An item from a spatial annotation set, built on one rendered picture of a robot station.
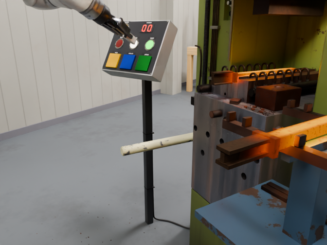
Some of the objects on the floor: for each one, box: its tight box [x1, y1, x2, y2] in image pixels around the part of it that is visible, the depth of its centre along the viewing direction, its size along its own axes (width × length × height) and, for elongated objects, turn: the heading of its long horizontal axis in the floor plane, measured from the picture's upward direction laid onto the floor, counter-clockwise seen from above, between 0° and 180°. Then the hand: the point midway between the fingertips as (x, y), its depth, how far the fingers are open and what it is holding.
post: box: [142, 80, 153, 225], centre depth 162 cm, size 4×4×108 cm
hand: (129, 37), depth 122 cm, fingers closed
